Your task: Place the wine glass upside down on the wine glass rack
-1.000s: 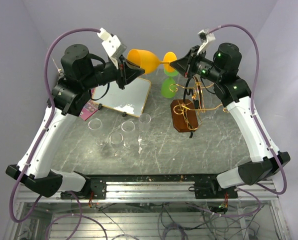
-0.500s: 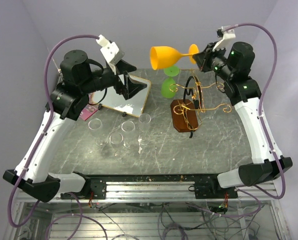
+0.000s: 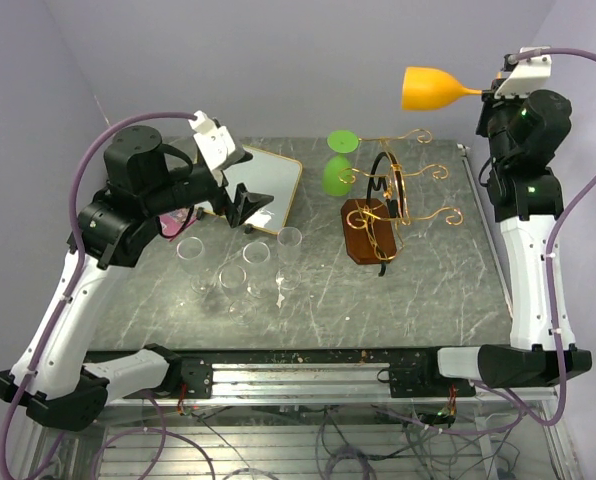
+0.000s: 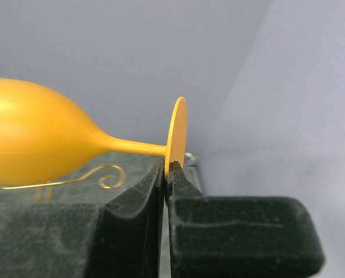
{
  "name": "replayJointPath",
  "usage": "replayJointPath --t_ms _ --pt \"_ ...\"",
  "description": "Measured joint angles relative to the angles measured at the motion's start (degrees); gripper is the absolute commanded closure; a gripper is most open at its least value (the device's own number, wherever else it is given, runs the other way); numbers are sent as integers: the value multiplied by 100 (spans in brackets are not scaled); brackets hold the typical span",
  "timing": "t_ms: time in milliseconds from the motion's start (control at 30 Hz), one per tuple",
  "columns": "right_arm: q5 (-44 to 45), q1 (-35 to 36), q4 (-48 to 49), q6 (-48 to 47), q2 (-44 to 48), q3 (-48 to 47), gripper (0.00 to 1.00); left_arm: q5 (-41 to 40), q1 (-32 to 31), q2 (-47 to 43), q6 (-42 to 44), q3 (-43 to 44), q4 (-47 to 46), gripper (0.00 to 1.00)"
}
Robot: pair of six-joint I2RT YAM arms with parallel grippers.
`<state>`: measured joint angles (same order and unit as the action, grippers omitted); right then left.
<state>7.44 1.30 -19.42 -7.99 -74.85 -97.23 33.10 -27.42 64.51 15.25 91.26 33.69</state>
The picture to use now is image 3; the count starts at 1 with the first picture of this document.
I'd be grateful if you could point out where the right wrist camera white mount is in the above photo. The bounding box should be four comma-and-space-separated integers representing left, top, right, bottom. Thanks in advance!
494, 47, 552, 99

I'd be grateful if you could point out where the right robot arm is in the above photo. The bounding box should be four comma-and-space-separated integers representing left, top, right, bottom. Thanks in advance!
418, 89, 592, 396

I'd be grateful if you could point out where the clear wine glass middle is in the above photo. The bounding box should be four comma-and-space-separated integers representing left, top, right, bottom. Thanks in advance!
242, 241, 271, 299

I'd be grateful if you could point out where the clear wine glass far left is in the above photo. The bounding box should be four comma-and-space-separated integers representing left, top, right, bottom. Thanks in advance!
176, 237, 213, 294

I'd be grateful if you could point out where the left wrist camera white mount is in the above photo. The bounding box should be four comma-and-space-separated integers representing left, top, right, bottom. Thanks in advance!
189, 110, 236, 185

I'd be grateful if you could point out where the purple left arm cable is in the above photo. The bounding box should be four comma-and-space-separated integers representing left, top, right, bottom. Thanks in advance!
0, 110, 214, 480

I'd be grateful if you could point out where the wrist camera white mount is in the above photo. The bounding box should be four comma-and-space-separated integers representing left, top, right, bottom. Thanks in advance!
189, 110, 236, 185
494, 47, 552, 99

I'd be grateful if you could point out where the pink sticker book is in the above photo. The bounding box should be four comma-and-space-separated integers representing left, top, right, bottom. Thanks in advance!
159, 208, 196, 242

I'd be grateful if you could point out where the clear tall flute glass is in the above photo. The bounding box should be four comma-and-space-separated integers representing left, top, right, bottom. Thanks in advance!
276, 227, 303, 290

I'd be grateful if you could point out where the green plastic wine glass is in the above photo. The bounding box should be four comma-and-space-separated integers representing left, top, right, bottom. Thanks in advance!
322, 130, 360, 197

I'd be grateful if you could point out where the orange plastic wine glass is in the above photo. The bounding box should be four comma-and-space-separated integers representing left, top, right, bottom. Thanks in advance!
401, 66, 482, 111

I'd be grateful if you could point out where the clear wine glass front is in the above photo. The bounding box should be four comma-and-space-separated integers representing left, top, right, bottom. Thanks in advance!
218, 264, 256, 325

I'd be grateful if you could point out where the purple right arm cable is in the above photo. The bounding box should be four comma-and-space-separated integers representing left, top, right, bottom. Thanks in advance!
377, 46, 596, 436

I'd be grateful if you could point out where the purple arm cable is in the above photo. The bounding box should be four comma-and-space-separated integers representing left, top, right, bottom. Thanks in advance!
377, 46, 596, 436
0, 110, 214, 480

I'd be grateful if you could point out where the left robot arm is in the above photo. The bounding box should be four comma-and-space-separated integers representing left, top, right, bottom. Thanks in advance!
0, 123, 273, 432

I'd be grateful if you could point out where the clear wine glass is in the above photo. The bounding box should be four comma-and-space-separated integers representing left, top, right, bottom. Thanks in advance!
242, 241, 271, 299
218, 264, 256, 325
176, 237, 213, 294

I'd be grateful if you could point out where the gold framed whiteboard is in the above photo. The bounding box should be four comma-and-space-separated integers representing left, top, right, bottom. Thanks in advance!
197, 143, 304, 236

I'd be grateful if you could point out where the gold wire wine glass rack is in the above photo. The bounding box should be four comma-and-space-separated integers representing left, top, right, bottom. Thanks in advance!
337, 136, 464, 278

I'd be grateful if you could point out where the aluminium mounting rail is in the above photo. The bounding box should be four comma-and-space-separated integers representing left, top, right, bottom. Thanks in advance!
97, 359, 479, 401

